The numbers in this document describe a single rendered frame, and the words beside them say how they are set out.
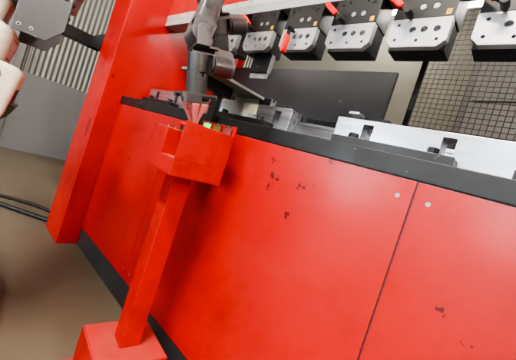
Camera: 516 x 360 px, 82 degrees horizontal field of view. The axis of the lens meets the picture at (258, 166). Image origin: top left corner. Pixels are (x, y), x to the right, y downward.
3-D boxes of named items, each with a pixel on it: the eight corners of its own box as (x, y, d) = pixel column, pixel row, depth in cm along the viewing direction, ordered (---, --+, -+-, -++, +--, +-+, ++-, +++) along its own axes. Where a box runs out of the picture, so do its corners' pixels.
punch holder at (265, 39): (240, 51, 123) (253, 12, 123) (254, 60, 129) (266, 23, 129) (266, 50, 113) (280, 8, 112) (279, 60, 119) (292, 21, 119)
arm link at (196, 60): (185, 48, 80) (192, 46, 76) (209, 54, 84) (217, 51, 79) (183, 74, 82) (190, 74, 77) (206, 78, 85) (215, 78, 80)
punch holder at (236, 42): (211, 51, 136) (223, 17, 136) (225, 60, 143) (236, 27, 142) (233, 51, 126) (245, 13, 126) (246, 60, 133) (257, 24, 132)
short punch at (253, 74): (247, 77, 122) (254, 54, 122) (250, 78, 124) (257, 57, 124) (265, 77, 116) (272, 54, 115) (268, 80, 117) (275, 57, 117)
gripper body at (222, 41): (220, 57, 113) (218, 35, 110) (238, 56, 106) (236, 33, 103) (206, 57, 108) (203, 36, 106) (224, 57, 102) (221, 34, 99)
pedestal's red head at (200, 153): (143, 159, 92) (161, 104, 91) (188, 170, 102) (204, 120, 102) (169, 175, 77) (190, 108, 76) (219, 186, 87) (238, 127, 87)
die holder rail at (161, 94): (146, 104, 172) (150, 87, 171) (155, 107, 176) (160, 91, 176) (194, 114, 138) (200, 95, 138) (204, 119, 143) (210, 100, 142)
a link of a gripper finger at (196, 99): (206, 131, 82) (209, 97, 81) (182, 130, 78) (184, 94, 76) (194, 128, 87) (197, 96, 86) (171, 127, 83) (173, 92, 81)
